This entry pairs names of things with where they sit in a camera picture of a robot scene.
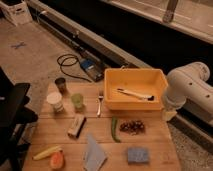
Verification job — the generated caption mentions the blue sponge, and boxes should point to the blue sponge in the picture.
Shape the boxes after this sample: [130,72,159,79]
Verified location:
[127,147,149,163]

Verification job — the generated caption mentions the yellow plastic bin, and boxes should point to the yellow plastic bin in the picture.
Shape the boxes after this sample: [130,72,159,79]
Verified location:
[104,68,168,110]

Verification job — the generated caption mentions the brush with pale handle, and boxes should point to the brush with pale handle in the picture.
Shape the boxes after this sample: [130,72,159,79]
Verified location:
[117,88,154,101]

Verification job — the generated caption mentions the metal cup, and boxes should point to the metal cup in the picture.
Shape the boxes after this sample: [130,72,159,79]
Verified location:
[55,77,67,93]

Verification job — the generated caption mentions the white paper cup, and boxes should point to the white paper cup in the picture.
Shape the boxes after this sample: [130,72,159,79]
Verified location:
[46,92,63,112]

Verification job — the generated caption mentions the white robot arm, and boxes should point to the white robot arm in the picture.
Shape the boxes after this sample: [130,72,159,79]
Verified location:
[161,62,213,126]

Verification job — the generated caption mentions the metal fork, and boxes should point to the metal fork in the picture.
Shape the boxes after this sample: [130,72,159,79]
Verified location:
[97,91,104,117]

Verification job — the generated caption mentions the green plastic cup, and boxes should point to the green plastic cup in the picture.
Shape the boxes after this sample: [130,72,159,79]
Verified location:
[71,93,83,109]

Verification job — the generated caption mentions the green chili pepper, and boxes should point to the green chili pepper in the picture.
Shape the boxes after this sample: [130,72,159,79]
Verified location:
[111,117,121,143]

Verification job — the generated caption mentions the blue grey cloth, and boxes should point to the blue grey cloth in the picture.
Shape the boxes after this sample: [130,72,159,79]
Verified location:
[83,134,107,171]

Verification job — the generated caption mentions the black chair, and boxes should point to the black chair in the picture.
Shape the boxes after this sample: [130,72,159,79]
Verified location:
[0,66,38,171]

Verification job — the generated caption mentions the white cardboard box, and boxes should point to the white cardboard box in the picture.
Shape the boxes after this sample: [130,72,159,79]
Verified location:
[0,0,32,26]

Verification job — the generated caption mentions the orange fruit piece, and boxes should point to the orange fruit piece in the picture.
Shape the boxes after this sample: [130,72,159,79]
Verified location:
[50,151,64,170]

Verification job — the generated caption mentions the black cable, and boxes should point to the black cable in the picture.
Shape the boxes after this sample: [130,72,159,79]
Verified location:
[56,53,93,83]

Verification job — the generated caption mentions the blue power device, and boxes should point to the blue power device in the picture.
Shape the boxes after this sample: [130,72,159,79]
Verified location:
[80,59,104,82]

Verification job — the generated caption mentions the dark grape bunch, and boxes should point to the dark grape bunch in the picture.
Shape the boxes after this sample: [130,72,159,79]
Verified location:
[119,120,145,135]

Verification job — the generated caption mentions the wooden block eraser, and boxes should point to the wooden block eraser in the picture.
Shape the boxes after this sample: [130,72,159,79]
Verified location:
[67,114,86,138]

